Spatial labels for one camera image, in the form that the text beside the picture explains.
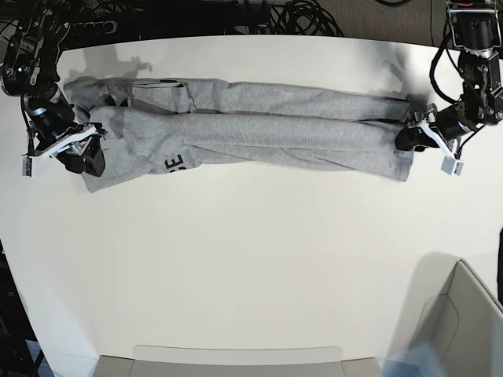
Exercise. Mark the grey T-shirt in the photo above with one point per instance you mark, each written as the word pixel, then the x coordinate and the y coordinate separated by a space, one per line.
pixel 161 126

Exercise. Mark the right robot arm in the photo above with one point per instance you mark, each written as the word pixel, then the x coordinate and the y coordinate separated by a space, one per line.
pixel 29 71

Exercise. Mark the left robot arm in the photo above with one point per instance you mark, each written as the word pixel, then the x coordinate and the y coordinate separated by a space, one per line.
pixel 472 28

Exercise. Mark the black power strip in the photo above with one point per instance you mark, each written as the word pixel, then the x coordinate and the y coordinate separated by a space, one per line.
pixel 105 27

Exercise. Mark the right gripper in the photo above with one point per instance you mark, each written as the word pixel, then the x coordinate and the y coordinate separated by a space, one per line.
pixel 50 120

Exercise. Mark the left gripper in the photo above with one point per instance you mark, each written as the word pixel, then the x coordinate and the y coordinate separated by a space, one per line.
pixel 450 123

